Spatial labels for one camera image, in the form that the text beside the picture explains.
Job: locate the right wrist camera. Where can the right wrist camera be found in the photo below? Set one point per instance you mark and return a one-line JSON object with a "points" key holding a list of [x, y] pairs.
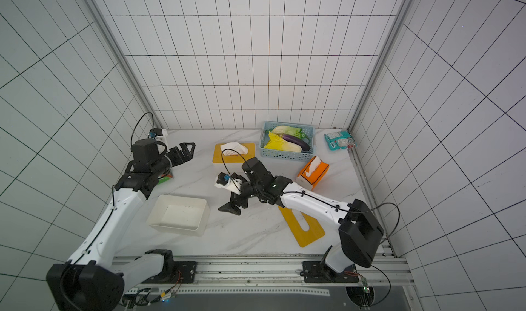
{"points": [[228, 182]]}

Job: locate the green lettuce toy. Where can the green lettuce toy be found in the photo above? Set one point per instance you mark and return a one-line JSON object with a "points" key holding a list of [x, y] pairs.
{"points": [[289, 130]]}

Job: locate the white tissue sheet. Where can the white tissue sheet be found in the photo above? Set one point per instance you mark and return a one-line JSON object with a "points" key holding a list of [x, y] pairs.
{"points": [[234, 149]]}

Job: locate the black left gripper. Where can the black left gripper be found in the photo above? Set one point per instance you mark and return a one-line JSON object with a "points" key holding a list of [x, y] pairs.
{"points": [[188, 155]]}

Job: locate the yellow cabbage toy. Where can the yellow cabbage toy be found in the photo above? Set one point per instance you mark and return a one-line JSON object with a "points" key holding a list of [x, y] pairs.
{"points": [[277, 143]]}

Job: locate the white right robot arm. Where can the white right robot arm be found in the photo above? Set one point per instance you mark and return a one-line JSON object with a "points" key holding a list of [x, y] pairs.
{"points": [[359, 231]]}

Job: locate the purple eggplant toy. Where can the purple eggplant toy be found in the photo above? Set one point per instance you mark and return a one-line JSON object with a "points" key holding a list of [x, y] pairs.
{"points": [[305, 147]]}

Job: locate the teal snack bag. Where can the teal snack bag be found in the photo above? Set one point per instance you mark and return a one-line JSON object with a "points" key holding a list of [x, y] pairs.
{"points": [[339, 140]]}

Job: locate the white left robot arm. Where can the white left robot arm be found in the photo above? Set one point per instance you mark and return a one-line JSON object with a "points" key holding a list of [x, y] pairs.
{"points": [[87, 281]]}

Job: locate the yellow bamboo box lid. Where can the yellow bamboo box lid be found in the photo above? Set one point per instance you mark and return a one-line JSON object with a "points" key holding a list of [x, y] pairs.
{"points": [[219, 158]]}

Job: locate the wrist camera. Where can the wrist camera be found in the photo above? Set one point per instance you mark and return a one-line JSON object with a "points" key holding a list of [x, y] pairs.
{"points": [[159, 134], [228, 182]]}

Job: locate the white empty box base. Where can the white empty box base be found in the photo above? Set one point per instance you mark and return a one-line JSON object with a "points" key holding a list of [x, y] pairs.
{"points": [[181, 215]]}

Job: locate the light blue plastic basket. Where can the light blue plastic basket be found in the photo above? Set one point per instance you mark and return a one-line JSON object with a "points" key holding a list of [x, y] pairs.
{"points": [[300, 156]]}

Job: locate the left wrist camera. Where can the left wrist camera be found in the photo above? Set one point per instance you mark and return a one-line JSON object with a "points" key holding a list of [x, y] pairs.
{"points": [[159, 134]]}

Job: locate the aluminium mounting rail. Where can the aluminium mounting rail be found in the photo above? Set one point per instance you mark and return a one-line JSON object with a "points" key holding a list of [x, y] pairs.
{"points": [[276, 274]]}

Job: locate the green chips bag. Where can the green chips bag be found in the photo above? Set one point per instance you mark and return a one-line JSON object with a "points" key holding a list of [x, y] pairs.
{"points": [[165, 178]]}

